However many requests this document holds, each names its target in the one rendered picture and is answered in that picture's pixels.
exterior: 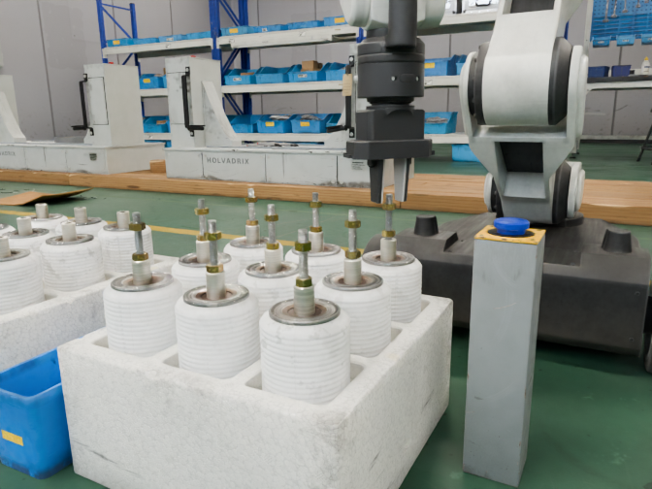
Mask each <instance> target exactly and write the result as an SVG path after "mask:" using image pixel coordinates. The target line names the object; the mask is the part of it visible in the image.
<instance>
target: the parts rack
mask: <svg viewBox="0 0 652 489"><path fill-rule="evenodd" d="M223 2H224V3H225V5H226V6H227V8H228V9H229V11H230V12H231V14H232V15H233V16H231V14H230V13H229V11H228V10H227V8H226V7H225V6H224V4H223V3H222V1H221V0H209V8H210V25H211V37H210V38H204V39H194V40H183V41H173V42H163V43H153V44H143V45H133V46H123V47H112V48H107V44H106V43H107V41H106V35H105V25H104V16H103V11H104V12H105V13H106V14H107V15H108V16H109V17H110V18H111V19H112V21H113V22H114V23H115V24H116V25H117V26H118V27H119V28H120V29H121V30H122V31H123V32H124V33H125V35H126V36H127V37H128V38H131V37H130V36H129V35H128V33H127V32H126V31H125V30H124V29H123V28H122V27H121V26H120V25H119V24H118V23H117V22H116V20H115V19H114V18H113V17H112V16H111V15H110V14H109V13H108V12H107V11H106V10H105V9H104V7H103V6H102V5H104V6H109V7H114V8H118V9H122V10H127V11H130V15H131V25H132V36H133V39H138V32H137V21H136V11H135V4H134V3H130V4H129V5H130V9H126V8H122V7H118V6H113V5H108V4H104V3H102V0H96V5H97V15H98V23H99V33H100V43H101V51H102V61H103V63H108V54H117V53H128V52H131V53H130V54H129V56H128V57H127V58H126V60H125V61H124V62H123V63H122V65H125V64H126V62H127V61H128V60H129V58H130V57H131V56H132V55H133V53H134V57H135V66H138V74H139V76H140V75H141V65H140V62H141V59H140V58H151V57H163V56H175V55H188V54H199V53H211V54H212V59H213V60H220V74H221V91H222V108H223V111H224V112H225V104H224V96H225V97H226V98H227V100H228V101H229V103H230V104H231V106H232V107H233V109H234V110H235V112H236V113H237V114H240V113H241V114H252V102H251V98H252V95H254V94H282V93H311V92H339V91H342V81H309V82H288V83H266V84H244V85H224V84H223V83H224V82H225V80H224V79H223V77H224V76H225V74H226V72H227V71H228V69H229V67H230V66H231V64H232V63H233V61H234V59H235V58H236V56H237V55H238V53H239V51H241V68H242V69H245V70H250V57H249V54H250V50H251V49H271V48H284V47H297V46H308V45H321V44H333V43H345V42H356V44H360V43H361V42H362V41H363V40H364V39H366V32H367V31H366V30H364V29H362V28H361V27H352V26H350V25H349V24H346V25H336V26H326V27H315V28H305V29H295V30H285V31H275V32H265V33H254V34H244V35H234V36H224V37H221V34H220V33H221V30H220V16H219V3H220V4H221V5H222V7H223V8H224V10H225V11H226V13H227V14H228V16H229V17H230V18H231V19H232V20H233V22H234V23H235V25H236V26H244V25H248V12H247V0H238V6H239V19H238V18H237V17H236V15H235V14H234V12H233V11H232V9H231V8H230V6H229V5H228V3H227V2H226V1H225V0H223ZM497 13H498V11H487V12H477V13H466V14H457V15H447V16H443V18H442V21H441V23H440V25H439V26H438V27H436V28H427V27H419V28H418V29H417V37H418V36H430V35H442V34H454V33H467V32H478V31H491V30H494V27H495V23H496V18H497ZM233 17H234V18H235V19H233ZM235 20H236V21H237V22H236V21H235ZM237 23H238V24H239V25H238V24H237ZM324 35H333V36H335V37H333V41H323V42H311V43H300V44H287V45H275V46H264V47H252V48H240V49H232V47H231V44H236V43H247V42H258V41H269V40H280V39H291V38H303V37H313V36H324ZM356 35H357V36H356ZM355 36H356V37H355ZM337 37H339V38H337ZM350 37H354V38H350ZM340 38H349V39H340ZM131 39H132V38H131ZM224 51H232V53H231V55H230V57H229V58H228V60H227V61H226V63H225V64H224V66H223V68H222V53H223V52H224ZM234 53H235V55H234ZM233 55H234V56H233ZM232 57H233V58H232ZM231 58H232V59H231ZM230 60H231V61H230ZM229 61H230V63H229ZM228 63H229V64H228ZM108 64H109V63H108ZM227 65H228V66H227ZM226 66H227V67H226ZM225 68H226V69H225ZM224 69H225V71H224ZM223 71H224V72H223ZM459 83H460V76H439V77H424V88H451V87H459ZM140 95H141V106H142V116H145V109H144V98H168V90H167V88H157V89H140ZM227 95H229V97H230V98H231V100H232V101H233V103H234V104H235V106H236V107H237V109H238V110H239V112H240V113H239V112H238V110H237V109H236V107H235V106H234V105H233V103H232V102H231V100H230V99H229V97H228V96H227ZM231 95H243V109H244V113H243V112H242V111H241V109H240V108H239V106H238V105H237V103H236V102H235V100H234V99H233V97H232V96H231ZM236 135H237V136H238V137H239V138H240V139H241V140H242V141H244V143H245V144H253V142H254V141H274V142H325V141H327V140H328V139H329V137H330V136H331V135H332V134H327V133H322V134H293V133H285V134H259V133H236ZM144 138H145V140H171V133H144ZM424 138H430V139H432V140H433V143H434V144H468V143H469V139H468V136H467V135H466V134H465V132H455V133H450V134H424Z"/></svg>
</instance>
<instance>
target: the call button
mask: <svg viewBox="0 0 652 489"><path fill-rule="evenodd" d="M494 227H495V228H497V232H498V233H500V234H504V235H524V234H525V232H526V230H527V229H529V228H530V222H529V221H528V220H527V219H523V218H517V217H500V218H497V219H495V220H494Z"/></svg>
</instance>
